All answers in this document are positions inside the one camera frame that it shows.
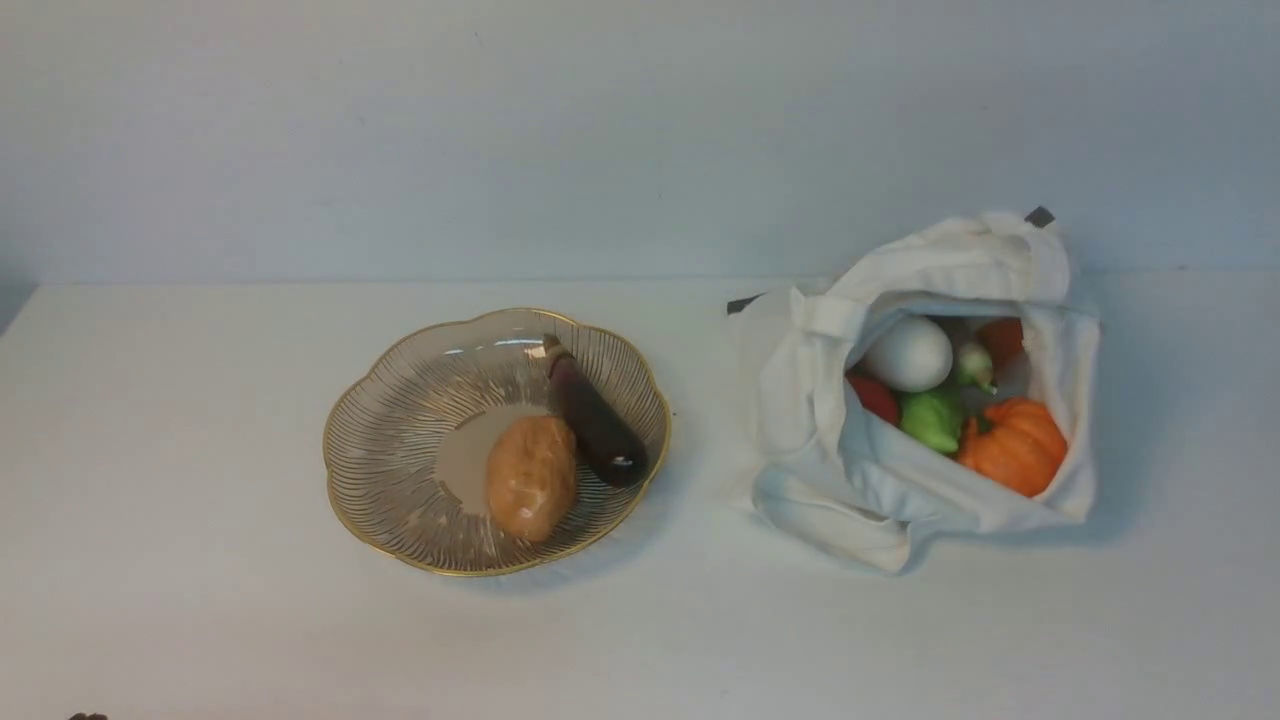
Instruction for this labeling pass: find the orange pumpkin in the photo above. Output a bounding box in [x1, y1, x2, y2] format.
[955, 397, 1069, 498]

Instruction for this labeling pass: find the red pepper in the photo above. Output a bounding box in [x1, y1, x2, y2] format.
[846, 370, 901, 427]

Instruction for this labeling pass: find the dark purple eggplant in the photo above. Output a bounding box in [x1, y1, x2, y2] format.
[543, 334, 650, 488]

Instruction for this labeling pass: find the white egg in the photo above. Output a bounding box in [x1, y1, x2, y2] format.
[860, 315, 954, 393]

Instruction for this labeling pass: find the gold-rimmed glass bowl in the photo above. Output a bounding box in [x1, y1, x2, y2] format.
[323, 307, 672, 578]

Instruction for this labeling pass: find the green bell pepper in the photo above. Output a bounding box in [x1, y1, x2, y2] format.
[899, 384, 966, 456]

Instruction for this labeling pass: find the brown potato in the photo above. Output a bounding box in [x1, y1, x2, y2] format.
[486, 415, 577, 544]

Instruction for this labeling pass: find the white cloth bag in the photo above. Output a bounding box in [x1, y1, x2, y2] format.
[730, 209, 1101, 575]

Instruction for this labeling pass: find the white green onion bulb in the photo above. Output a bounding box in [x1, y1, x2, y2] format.
[951, 340, 998, 395]

